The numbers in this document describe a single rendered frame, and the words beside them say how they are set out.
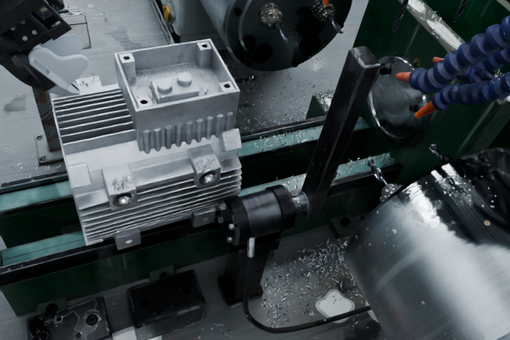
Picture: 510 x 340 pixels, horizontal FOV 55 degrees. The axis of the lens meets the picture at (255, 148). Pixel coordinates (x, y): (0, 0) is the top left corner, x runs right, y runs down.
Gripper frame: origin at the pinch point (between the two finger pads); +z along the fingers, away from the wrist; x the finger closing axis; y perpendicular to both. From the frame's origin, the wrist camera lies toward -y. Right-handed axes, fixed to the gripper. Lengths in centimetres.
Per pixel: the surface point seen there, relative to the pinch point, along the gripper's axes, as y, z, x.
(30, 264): -15.6, 9.9, -12.9
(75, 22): 1.9, 3.3, 16.1
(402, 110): 37.7, 31.1, -8.0
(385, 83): 38.1, 30.4, -2.3
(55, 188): -12.5, 12.9, -1.1
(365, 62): 30.2, -0.6, -20.1
